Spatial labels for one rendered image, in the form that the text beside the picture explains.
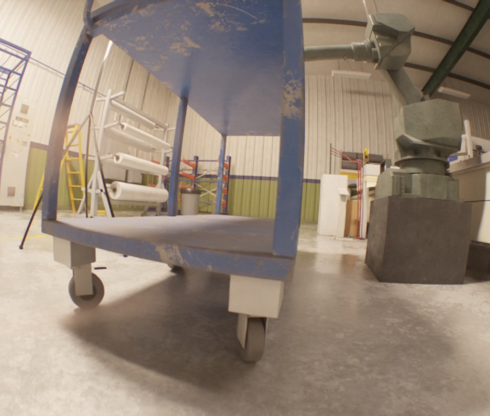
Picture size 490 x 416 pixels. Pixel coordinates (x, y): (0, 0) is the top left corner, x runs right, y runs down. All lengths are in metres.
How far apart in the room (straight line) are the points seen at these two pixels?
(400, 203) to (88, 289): 1.52
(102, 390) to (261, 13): 1.07
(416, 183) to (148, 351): 1.56
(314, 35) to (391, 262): 7.13
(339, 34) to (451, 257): 7.08
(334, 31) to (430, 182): 6.66
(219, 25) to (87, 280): 0.96
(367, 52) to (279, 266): 1.84
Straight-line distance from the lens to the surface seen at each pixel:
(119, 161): 3.94
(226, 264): 0.44
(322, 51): 2.02
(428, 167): 1.73
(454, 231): 1.65
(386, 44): 2.07
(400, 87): 2.22
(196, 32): 0.98
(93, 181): 3.96
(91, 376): 0.59
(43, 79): 6.44
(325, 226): 4.22
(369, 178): 4.02
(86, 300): 0.88
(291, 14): 0.58
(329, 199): 4.23
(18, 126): 5.20
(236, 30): 0.95
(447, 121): 1.77
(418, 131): 1.68
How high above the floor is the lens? 0.37
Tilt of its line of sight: level
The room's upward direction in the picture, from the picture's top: 4 degrees clockwise
